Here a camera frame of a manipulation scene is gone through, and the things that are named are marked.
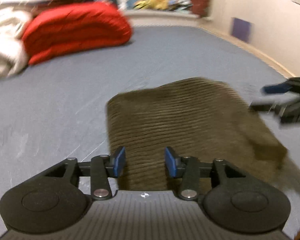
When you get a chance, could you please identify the red folded blanket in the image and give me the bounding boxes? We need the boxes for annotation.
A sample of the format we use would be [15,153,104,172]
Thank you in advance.
[21,2,133,65]

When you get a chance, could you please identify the dark olive corduroy pants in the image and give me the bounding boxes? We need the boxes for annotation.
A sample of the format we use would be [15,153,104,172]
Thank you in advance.
[107,77,300,192]

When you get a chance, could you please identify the grey quilted mattress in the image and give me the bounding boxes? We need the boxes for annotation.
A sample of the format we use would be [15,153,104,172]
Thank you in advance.
[0,24,300,238]

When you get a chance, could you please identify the purple yoga mat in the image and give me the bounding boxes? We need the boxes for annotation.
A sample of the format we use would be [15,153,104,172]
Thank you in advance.
[231,18,252,43]

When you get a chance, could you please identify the beige crumpled blanket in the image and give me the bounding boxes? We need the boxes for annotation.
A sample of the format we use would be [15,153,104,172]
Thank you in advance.
[0,7,33,79]

